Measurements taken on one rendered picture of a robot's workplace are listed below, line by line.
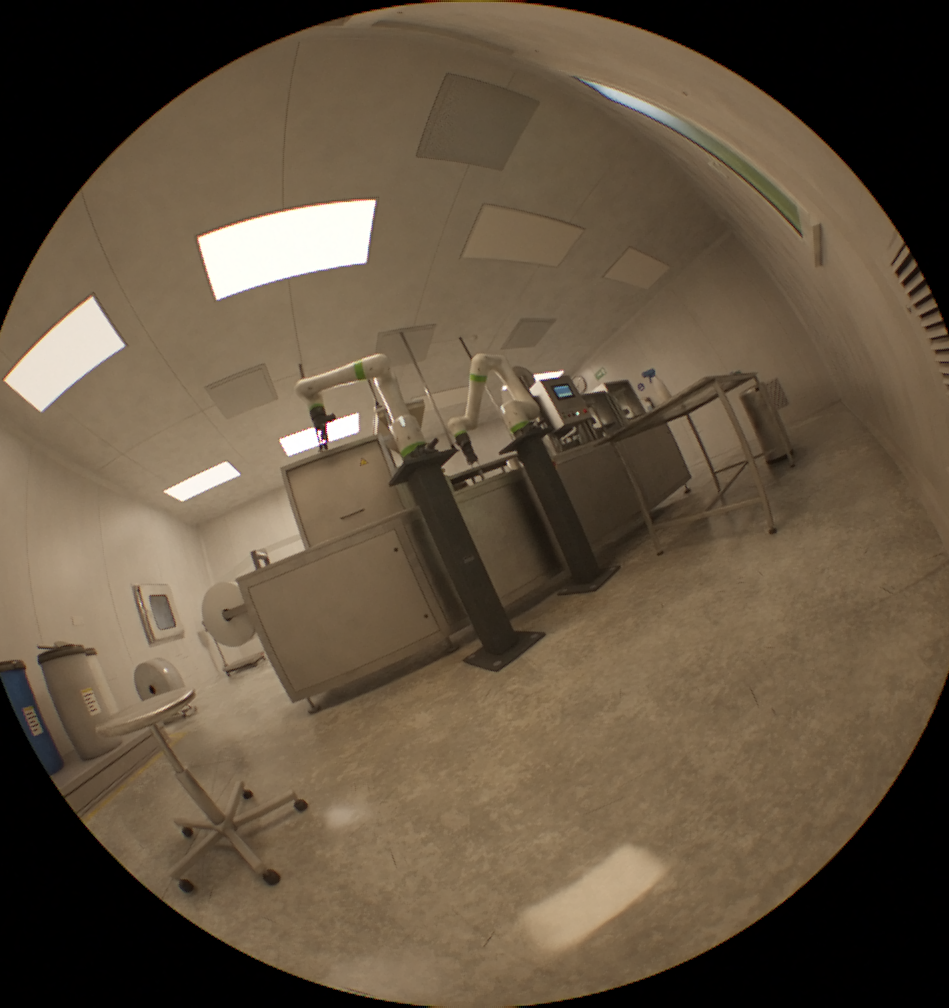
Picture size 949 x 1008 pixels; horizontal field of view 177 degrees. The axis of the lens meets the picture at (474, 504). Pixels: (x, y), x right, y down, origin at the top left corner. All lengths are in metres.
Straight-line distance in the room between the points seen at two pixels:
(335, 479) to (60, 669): 2.20
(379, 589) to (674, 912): 1.58
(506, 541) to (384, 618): 0.80
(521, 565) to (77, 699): 2.85
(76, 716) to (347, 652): 1.84
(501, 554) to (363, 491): 0.88
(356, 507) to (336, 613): 0.62
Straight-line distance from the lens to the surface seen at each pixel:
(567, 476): 2.11
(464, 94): 2.34
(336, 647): 1.64
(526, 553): 1.82
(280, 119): 2.16
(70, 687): 2.35
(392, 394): 1.69
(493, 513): 1.76
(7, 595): 3.32
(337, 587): 1.59
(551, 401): 2.35
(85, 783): 2.21
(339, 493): 1.85
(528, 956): 0.58
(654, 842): 0.60
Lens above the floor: 0.55
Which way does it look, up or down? 5 degrees up
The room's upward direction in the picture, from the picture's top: 24 degrees counter-clockwise
